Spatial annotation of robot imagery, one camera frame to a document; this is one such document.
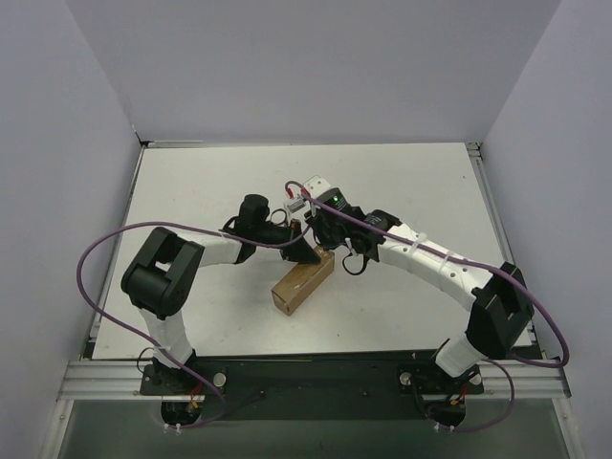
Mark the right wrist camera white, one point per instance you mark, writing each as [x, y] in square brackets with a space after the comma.
[316, 186]

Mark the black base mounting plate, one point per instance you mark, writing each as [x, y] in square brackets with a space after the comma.
[311, 405]

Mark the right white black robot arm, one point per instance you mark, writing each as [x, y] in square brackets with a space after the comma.
[499, 312]

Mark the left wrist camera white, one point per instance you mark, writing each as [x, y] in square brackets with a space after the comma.
[293, 205]

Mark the aluminium front rail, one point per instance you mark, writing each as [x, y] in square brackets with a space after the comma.
[124, 380]

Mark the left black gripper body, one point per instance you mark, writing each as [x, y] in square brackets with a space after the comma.
[294, 240]

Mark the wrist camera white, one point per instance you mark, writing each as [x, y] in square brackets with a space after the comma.
[293, 205]
[316, 186]

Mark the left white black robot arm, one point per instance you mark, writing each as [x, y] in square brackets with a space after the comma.
[160, 277]

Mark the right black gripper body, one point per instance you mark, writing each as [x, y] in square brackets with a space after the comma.
[320, 229]

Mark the brown cardboard express box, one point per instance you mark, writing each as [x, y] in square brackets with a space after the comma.
[295, 287]

